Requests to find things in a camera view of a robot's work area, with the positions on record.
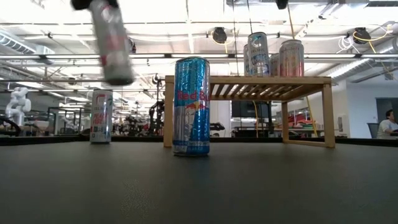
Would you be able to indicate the white Celsius Peach Vibe can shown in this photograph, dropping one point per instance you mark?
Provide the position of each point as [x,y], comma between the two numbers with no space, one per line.
[113,53]
[101,118]

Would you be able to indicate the pink beverage can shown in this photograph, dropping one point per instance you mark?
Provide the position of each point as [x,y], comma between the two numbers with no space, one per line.
[274,67]
[291,59]

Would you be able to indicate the blue silver Red Bull can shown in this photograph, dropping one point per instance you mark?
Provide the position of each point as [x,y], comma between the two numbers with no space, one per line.
[191,109]

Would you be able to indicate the black background robot arm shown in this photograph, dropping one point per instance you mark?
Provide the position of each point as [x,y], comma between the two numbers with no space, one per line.
[217,127]
[135,126]
[155,115]

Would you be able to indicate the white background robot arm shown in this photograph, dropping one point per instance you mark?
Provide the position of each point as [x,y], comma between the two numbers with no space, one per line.
[18,102]

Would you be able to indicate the wooden slatted shelf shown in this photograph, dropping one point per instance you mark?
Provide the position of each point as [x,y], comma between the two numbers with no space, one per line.
[248,80]

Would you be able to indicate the black pole with fan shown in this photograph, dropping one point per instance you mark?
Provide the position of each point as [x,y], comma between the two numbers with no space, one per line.
[157,90]

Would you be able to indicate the black monitor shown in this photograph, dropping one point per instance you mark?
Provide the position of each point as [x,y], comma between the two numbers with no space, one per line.
[248,109]

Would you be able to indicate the stack of coloured items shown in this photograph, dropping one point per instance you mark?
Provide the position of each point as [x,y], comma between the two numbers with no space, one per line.
[301,122]

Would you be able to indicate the black curved hoop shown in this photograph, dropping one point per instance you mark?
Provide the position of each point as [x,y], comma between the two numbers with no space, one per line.
[17,124]

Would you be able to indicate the grey office chair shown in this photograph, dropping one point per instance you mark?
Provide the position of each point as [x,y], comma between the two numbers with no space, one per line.
[373,130]

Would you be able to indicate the person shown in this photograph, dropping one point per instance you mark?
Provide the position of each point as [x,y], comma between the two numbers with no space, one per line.
[387,126]

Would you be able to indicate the silver ventilation duct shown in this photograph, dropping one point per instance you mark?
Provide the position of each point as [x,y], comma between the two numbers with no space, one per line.
[15,43]

